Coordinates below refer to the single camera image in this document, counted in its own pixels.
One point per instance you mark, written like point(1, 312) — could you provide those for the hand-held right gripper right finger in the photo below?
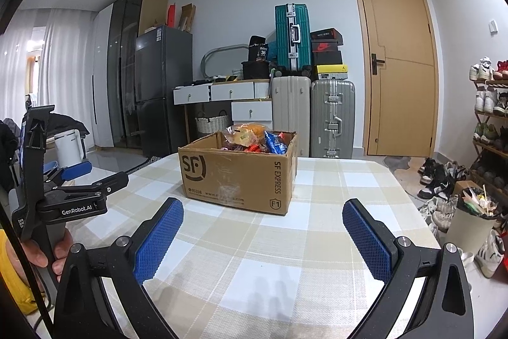
point(367, 239)

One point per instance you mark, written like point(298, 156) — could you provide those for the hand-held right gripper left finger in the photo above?
point(158, 239)

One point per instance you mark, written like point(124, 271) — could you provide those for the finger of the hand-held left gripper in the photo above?
point(99, 188)
point(77, 170)

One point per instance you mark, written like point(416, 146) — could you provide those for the brown cardboard box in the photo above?
point(234, 176)

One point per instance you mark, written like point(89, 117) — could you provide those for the red noodle snack packet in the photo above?
point(254, 148)

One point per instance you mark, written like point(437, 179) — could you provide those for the blue cookie packet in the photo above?
point(274, 142)

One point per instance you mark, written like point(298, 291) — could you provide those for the orange bread packet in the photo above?
point(250, 132)

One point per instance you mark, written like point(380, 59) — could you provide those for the person's left forearm yellow sleeve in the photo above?
point(12, 283)

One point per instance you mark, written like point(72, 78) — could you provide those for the person's left hand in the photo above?
point(63, 247)

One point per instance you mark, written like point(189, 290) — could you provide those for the white kettle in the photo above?
point(67, 148)

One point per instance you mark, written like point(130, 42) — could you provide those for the dark cloth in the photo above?
point(63, 122)

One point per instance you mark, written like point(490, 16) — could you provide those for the patterned rug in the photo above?
point(149, 161)

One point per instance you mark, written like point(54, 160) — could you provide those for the grey doormat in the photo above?
point(397, 162)

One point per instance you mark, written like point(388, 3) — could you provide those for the white wardrobe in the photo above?
point(101, 85)

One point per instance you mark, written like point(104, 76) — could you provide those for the pile of black white shoes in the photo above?
point(436, 176)

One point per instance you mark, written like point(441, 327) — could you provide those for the beige trash bin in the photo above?
point(468, 231)

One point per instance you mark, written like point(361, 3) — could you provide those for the white curtain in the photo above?
point(59, 65)

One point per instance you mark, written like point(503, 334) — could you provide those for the small plain cardboard box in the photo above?
point(462, 188)

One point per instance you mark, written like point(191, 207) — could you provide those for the dark glass cabinet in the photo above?
point(123, 65)

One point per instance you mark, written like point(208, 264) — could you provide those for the dark grey refrigerator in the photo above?
point(158, 85)

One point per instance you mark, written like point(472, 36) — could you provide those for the white sneaker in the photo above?
point(490, 255)

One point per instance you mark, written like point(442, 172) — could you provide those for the woven laundry basket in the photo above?
point(210, 124)

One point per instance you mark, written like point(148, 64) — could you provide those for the silver suitcase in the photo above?
point(321, 116)

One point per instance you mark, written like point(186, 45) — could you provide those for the beige suitcase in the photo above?
point(289, 112)

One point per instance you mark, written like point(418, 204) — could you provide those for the white drawer dresser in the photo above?
point(250, 110)

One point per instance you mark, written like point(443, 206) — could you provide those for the wooden door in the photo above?
point(401, 85)

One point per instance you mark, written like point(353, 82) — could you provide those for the yellow shoebox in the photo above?
point(331, 72)

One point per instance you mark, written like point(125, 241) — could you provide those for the oval mirror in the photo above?
point(222, 57)

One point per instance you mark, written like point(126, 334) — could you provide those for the red paper item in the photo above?
point(171, 15)

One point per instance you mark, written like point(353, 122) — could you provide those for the flat cardboard panel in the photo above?
point(153, 5)

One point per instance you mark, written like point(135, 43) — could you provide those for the plain black shoebox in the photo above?
point(327, 58)

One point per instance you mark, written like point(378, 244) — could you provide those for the narrow cardboard box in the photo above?
point(188, 17)

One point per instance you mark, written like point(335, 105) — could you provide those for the black storage box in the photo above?
point(256, 71)

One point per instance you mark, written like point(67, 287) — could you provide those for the wooden shoe rack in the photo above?
point(492, 84)

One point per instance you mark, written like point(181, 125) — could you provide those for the rows of assorted sneakers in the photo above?
point(482, 69)

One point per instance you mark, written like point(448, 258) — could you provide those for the black shoebox with white label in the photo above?
point(325, 36)

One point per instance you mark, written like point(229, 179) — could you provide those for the black paper bag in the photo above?
point(258, 49)

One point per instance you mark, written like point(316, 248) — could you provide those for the teal suitcase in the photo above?
point(283, 37)

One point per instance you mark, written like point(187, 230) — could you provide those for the white light switch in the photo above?
point(493, 26)

